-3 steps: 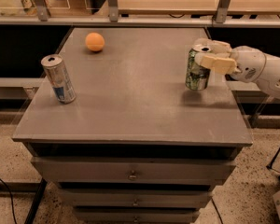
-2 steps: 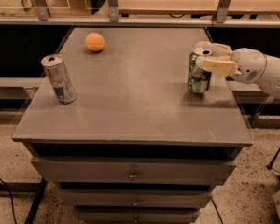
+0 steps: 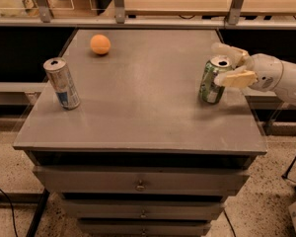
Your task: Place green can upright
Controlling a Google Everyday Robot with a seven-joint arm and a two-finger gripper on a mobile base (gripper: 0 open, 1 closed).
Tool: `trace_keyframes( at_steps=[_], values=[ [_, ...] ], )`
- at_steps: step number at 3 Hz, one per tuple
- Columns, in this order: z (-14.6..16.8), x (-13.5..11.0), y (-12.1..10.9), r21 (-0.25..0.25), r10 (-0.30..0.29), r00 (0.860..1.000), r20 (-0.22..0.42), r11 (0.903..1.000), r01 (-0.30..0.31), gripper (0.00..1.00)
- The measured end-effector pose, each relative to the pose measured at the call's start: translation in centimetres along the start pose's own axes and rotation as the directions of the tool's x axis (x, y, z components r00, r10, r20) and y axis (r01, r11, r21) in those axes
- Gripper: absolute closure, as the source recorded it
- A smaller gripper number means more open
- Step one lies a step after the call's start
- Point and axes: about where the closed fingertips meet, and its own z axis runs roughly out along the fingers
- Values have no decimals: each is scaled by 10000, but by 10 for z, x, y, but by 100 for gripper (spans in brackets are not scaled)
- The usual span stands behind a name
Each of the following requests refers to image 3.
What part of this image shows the metal railing frame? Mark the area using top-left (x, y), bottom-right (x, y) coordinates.
top-left (0, 0), bottom-right (296, 30)

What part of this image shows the silver blue energy drink can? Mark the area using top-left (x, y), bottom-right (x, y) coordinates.
top-left (43, 57), bottom-right (80, 110)

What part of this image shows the black floor cable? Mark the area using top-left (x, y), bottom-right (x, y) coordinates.
top-left (0, 181), bottom-right (20, 237)

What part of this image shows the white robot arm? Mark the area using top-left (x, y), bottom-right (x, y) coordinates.
top-left (211, 42), bottom-right (296, 107)

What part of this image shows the orange ball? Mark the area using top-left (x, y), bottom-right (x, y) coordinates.
top-left (90, 35), bottom-right (111, 55)

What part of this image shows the green soda can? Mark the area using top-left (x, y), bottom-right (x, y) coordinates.
top-left (198, 55), bottom-right (232, 105)

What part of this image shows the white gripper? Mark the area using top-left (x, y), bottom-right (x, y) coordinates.
top-left (211, 42), bottom-right (283, 92)

